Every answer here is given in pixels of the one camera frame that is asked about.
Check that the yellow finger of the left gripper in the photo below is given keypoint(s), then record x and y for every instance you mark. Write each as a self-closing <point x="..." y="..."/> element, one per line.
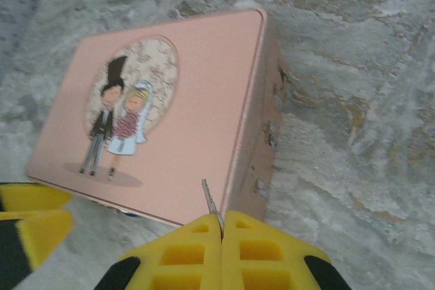
<point x="40" y="235"/>
<point x="30" y="198"/>

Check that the small silver key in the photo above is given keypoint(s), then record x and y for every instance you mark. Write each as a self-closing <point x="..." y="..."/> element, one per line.
<point x="210" y="201"/>

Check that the pink box with cartoon couple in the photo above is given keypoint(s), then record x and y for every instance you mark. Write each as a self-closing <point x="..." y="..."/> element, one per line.
<point x="204" y="100"/>

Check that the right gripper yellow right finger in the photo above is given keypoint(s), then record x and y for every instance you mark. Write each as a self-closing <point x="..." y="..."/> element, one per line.
<point x="265" y="256"/>

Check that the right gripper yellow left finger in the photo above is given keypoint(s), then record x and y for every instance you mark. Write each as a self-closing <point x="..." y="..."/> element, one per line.
<point x="183" y="256"/>

